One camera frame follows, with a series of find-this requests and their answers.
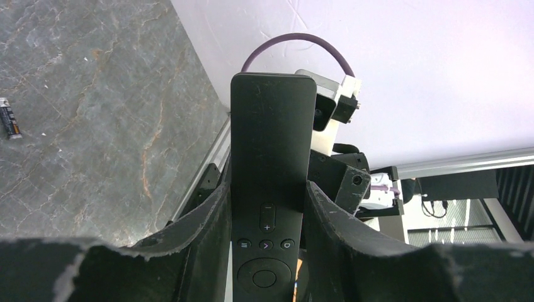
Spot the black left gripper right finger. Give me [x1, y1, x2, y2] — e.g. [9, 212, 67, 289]
[304, 182, 533, 301]

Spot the black orange AAA battery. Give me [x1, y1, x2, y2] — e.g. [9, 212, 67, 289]
[1, 98, 22, 140]

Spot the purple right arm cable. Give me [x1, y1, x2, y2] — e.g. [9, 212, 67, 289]
[241, 33, 356, 79]

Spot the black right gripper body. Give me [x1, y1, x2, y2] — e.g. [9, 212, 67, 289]
[308, 143, 371, 215]

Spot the aluminium frame rail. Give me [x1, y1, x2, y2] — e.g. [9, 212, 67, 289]
[397, 147, 533, 179]

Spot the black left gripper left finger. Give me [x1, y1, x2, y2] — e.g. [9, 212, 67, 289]
[1, 159, 231, 301]

